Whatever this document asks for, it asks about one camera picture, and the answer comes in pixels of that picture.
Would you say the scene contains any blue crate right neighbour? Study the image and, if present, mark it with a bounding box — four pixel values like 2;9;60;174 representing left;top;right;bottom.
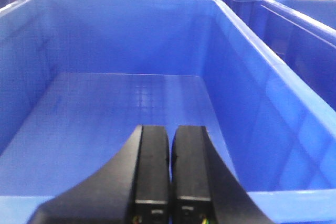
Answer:
261;0;335;108

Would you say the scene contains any large blue crate below gripper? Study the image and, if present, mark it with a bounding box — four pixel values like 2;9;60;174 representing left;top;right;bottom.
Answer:
1;0;335;223

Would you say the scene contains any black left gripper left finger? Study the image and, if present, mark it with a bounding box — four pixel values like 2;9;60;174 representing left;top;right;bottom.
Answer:
28;125;170;223

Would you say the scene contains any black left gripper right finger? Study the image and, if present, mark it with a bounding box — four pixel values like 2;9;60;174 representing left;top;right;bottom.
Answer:
171;125;272;223

